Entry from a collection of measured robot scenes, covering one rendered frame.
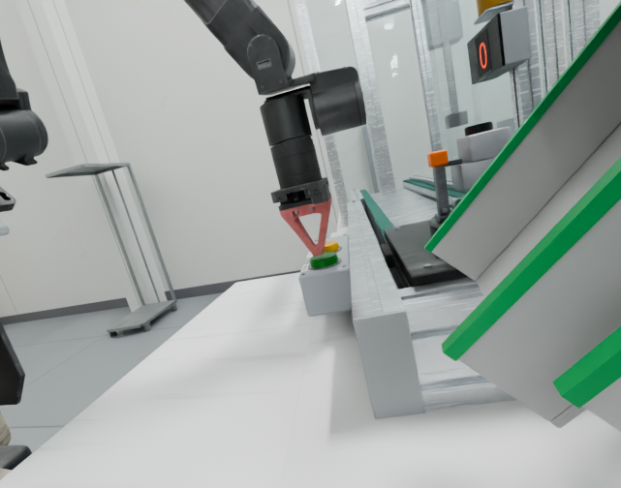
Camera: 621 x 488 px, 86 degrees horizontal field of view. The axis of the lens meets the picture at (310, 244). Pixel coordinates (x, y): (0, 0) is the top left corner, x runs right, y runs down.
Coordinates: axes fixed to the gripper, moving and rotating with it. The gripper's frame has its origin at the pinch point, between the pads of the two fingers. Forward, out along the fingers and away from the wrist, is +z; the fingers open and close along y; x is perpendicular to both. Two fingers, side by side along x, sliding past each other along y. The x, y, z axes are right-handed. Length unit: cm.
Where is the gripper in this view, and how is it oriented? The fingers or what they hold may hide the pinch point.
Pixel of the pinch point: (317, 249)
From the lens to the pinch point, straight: 45.9
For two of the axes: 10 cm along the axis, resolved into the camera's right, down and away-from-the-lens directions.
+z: 2.4, 9.5, 2.1
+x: -9.7, 2.1, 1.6
